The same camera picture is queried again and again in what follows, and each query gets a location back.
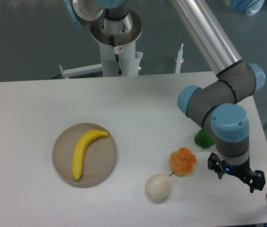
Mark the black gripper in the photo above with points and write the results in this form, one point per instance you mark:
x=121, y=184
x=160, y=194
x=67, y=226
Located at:
x=238, y=167

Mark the yellow banana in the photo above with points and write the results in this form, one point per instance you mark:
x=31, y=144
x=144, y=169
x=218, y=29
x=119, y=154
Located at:
x=80, y=149

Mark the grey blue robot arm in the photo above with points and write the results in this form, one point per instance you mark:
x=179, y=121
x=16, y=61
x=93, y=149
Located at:
x=215, y=108

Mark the beige round plate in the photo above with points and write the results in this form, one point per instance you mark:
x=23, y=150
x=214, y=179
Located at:
x=98, y=161

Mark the green bell pepper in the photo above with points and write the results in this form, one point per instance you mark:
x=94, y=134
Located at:
x=203, y=139

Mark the peeled orange mandarin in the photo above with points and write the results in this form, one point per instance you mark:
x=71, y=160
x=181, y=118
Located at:
x=182, y=162

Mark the white pear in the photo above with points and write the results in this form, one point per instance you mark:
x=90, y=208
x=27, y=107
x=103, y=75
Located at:
x=158, y=187

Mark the blue plastic bag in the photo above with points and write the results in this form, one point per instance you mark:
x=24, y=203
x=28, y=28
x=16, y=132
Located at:
x=246, y=7

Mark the white frame bar right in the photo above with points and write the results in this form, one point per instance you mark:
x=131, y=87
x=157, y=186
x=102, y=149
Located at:
x=179, y=59

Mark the white frame bar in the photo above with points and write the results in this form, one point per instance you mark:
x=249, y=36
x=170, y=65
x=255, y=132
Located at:
x=179, y=59
x=80, y=71

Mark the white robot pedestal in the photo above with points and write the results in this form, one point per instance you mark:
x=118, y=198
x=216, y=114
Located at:
x=117, y=44

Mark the white frame bar left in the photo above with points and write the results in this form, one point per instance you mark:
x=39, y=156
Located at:
x=80, y=71

